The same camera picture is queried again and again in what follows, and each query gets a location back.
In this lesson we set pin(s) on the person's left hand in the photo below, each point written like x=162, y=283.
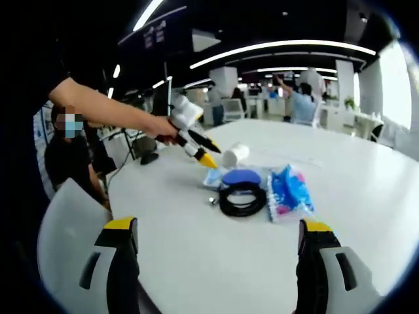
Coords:
x=162, y=129

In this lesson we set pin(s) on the black stand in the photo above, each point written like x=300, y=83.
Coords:
x=149, y=158

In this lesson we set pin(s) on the white table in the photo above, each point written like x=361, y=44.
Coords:
x=212, y=255

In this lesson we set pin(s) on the hanging dark sign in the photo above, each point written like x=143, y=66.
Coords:
x=154, y=36

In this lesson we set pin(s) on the blue white wall poster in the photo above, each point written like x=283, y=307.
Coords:
x=41, y=147

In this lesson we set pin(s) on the clear light-blue packet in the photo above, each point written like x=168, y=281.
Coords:
x=211, y=179

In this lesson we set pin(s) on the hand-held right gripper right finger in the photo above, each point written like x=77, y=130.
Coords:
x=314, y=261

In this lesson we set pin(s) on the white socket panel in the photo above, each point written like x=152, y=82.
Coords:
x=294, y=157

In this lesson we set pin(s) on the blue oval pad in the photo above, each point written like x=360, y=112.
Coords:
x=240, y=176

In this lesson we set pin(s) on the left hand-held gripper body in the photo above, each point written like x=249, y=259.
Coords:
x=186, y=112

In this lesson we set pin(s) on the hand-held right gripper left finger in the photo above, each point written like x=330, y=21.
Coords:
x=124, y=261

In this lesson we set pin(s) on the ceiling air vent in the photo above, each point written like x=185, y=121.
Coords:
x=204, y=41

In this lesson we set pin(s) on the potted plant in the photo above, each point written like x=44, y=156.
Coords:
x=349, y=103

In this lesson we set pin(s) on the long ceiling light strip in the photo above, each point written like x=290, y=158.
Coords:
x=284, y=42

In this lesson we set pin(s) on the white office chair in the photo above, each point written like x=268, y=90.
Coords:
x=234, y=109

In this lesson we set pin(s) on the blue pink packet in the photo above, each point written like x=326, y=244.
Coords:
x=288, y=193

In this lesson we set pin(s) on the white paper cup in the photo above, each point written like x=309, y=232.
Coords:
x=235, y=153

